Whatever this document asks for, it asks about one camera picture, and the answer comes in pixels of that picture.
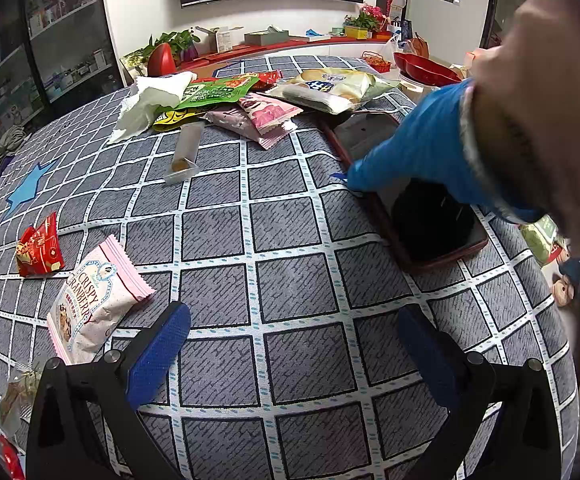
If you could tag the red white basket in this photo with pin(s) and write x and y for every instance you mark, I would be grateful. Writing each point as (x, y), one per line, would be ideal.
(377, 62)

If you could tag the red gold snack packet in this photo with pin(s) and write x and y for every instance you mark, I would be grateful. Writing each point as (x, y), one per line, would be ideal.
(40, 252)

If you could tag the green potted plant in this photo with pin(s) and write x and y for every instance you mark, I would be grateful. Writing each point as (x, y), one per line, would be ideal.
(177, 40)

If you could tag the person's left forearm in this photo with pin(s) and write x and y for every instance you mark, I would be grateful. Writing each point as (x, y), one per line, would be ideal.
(545, 110)

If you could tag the clear wrapped cookie packet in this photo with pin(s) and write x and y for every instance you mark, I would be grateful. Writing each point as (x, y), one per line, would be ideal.
(15, 400)

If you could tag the glass door cabinet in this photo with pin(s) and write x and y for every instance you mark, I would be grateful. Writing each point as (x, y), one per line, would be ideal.
(65, 35)

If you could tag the blue item on console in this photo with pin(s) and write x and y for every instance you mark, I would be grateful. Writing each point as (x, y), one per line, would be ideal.
(316, 35)

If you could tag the white plastic bag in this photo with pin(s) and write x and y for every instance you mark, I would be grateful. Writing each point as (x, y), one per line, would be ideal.
(395, 49)

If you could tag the low console red top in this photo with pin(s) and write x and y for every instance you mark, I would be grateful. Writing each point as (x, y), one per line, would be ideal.
(280, 50)

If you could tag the green snack packet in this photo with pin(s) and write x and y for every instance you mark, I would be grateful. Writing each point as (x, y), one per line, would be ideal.
(215, 92)

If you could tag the pink snack packet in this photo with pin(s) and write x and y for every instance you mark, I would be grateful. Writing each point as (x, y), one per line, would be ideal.
(267, 115)

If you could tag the open white box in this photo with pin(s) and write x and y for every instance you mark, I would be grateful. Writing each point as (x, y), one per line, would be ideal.
(222, 40)

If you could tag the narrow clear biscuit packet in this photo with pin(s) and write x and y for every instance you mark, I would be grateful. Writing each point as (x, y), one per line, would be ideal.
(187, 142)

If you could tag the red apple ornament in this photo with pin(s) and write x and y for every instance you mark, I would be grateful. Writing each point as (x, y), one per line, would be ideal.
(162, 60)

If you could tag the pale green chip bag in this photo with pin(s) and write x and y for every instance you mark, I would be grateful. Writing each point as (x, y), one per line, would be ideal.
(365, 85)

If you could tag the dark door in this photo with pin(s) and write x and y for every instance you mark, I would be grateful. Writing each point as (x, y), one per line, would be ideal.
(500, 10)

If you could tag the red flowers yellow pot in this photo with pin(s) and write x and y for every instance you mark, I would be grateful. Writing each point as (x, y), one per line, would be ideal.
(367, 19)

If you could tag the orange bag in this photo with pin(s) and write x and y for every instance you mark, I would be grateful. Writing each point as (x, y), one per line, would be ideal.
(420, 47)

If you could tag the small red orange packet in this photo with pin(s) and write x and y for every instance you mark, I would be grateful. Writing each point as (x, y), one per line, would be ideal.
(269, 76)

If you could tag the person's left hand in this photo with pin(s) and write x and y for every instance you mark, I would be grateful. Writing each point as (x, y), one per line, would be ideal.
(420, 145)

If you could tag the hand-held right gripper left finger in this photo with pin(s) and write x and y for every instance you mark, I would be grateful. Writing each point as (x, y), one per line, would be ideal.
(160, 350)

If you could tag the brown rectangular tray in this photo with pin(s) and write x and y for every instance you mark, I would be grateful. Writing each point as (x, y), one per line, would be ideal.
(435, 232)

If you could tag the white crumpled tissue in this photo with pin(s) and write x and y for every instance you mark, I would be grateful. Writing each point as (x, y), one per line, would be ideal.
(145, 105)

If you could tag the brown plush slipper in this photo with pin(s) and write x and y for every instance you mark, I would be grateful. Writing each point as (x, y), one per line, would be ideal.
(565, 291)

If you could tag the grey checked tablecloth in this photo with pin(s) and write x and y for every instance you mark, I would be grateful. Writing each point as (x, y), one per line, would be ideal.
(290, 285)

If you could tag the red bowl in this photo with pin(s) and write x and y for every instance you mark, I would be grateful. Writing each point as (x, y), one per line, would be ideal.
(425, 67)

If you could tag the pink white cookie packet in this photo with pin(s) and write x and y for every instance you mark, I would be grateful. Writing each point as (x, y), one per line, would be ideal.
(90, 310)

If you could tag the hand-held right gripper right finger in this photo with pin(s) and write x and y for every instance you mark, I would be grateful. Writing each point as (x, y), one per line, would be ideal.
(430, 360)

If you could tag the yellow snack packet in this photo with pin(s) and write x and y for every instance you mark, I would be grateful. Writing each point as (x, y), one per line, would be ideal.
(170, 119)

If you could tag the grey bundled cloth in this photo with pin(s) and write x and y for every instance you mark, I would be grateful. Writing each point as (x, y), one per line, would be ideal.
(5, 147)

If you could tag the pale purple snack packet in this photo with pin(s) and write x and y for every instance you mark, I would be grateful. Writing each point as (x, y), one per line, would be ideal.
(230, 120)

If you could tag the blue star sticker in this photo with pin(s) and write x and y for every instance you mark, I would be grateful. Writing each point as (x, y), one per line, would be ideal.
(25, 190)

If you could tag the flat grey green box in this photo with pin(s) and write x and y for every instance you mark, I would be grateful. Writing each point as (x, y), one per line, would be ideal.
(265, 37)

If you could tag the green wipes packet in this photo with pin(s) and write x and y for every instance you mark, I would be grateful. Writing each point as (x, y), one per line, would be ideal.
(540, 237)

